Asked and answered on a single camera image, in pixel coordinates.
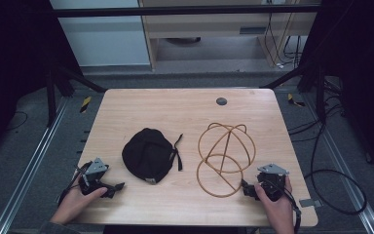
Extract white cabinet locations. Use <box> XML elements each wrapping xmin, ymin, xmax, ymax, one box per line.
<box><xmin>49</xmin><ymin>0</ymin><xmax>152</xmax><ymax>68</ymax></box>

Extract black cap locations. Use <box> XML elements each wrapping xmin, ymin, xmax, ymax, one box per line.
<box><xmin>121</xmin><ymin>127</ymin><xmax>184</xmax><ymax>185</ymax></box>

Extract grey metal tab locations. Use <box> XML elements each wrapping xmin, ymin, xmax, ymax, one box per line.
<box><xmin>298</xmin><ymin>198</ymin><xmax>323</xmax><ymax>209</ymax></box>

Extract yellow black striped tape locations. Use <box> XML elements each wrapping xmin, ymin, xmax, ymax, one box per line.
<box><xmin>286</xmin><ymin>93</ymin><xmax>307</xmax><ymax>108</ymax></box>
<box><xmin>79</xmin><ymin>96</ymin><xmax>93</xmax><ymax>114</ymax></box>

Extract person's left hand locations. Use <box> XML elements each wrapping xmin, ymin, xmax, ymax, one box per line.
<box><xmin>50</xmin><ymin>175</ymin><xmax>108</xmax><ymax>225</ymax></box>

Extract right hand-held gripper cable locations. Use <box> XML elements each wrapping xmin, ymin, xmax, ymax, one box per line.
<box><xmin>266</xmin><ymin>177</ymin><xmax>303</xmax><ymax>234</ymax></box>

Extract black horizontal frame bar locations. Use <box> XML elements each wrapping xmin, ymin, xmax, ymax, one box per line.
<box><xmin>50</xmin><ymin>4</ymin><xmax>322</xmax><ymax>19</ymax></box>

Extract light wooden desk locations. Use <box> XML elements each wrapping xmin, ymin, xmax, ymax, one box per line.
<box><xmin>138</xmin><ymin>0</ymin><xmax>322</xmax><ymax>71</ymax></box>

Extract left hand-held gripper cable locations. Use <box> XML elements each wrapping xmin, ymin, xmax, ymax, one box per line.
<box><xmin>56</xmin><ymin>161</ymin><xmax>92</xmax><ymax>207</ymax></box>

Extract aluminium floor rail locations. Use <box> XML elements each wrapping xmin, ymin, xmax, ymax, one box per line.
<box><xmin>304</xmin><ymin>94</ymin><xmax>374</xmax><ymax>234</ymax></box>
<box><xmin>0</xmin><ymin>97</ymin><xmax>70</xmax><ymax>234</ymax></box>

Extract brown wire hat stand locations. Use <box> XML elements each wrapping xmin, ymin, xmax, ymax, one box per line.
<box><xmin>196</xmin><ymin>122</ymin><xmax>257</xmax><ymax>199</ymax></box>

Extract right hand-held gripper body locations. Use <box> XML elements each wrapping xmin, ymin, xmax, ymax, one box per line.
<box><xmin>255</xmin><ymin>163</ymin><xmax>290</xmax><ymax>203</ymax></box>

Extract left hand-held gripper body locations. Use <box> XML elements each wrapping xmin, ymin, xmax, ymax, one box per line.
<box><xmin>77</xmin><ymin>157</ymin><xmax>110</xmax><ymax>196</ymax></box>

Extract black metal frame leg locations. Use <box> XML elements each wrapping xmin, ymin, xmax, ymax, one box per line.
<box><xmin>259</xmin><ymin>62</ymin><xmax>328</xmax><ymax>125</ymax></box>
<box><xmin>44</xmin><ymin>62</ymin><xmax>108</xmax><ymax>129</ymax></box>

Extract hand-held gripper cable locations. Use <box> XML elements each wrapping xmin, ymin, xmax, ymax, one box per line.
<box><xmin>56</xmin><ymin>161</ymin><xmax>92</xmax><ymax>207</ymax></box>
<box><xmin>266</xmin><ymin>177</ymin><xmax>303</xmax><ymax>234</ymax></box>

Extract black curtain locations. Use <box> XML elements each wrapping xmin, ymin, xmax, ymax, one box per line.
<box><xmin>0</xmin><ymin>0</ymin><xmax>82</xmax><ymax>164</ymax></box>
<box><xmin>300</xmin><ymin>0</ymin><xmax>374</xmax><ymax>181</ymax></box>

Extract thin black floor cable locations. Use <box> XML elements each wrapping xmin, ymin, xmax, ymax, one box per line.
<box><xmin>5</xmin><ymin>110</ymin><xmax>29</xmax><ymax>132</ymax></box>

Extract hanging black cables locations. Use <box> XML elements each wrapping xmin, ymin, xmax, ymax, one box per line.
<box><xmin>263</xmin><ymin>12</ymin><xmax>304</xmax><ymax>70</ymax></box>

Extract person's right hand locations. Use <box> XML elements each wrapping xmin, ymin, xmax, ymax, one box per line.
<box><xmin>254</xmin><ymin>176</ymin><xmax>296</xmax><ymax>234</ymax></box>

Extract black looped floor cable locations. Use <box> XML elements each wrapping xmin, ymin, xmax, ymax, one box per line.
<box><xmin>286</xmin><ymin>111</ymin><xmax>368</xmax><ymax>216</ymax></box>

